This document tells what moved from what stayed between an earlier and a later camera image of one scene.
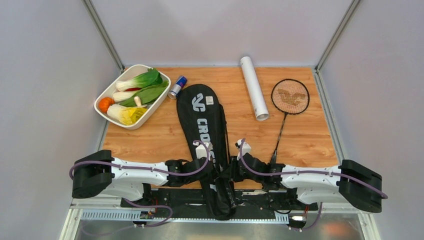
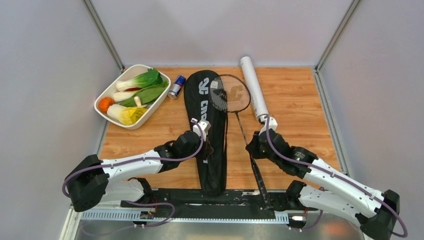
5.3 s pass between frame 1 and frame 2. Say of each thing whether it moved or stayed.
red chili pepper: stayed
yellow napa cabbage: stayed
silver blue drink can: stayed
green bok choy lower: stayed
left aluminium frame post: stayed
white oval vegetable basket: stayed
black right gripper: moved
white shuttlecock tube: stayed
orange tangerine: stayed
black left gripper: moved
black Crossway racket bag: moved
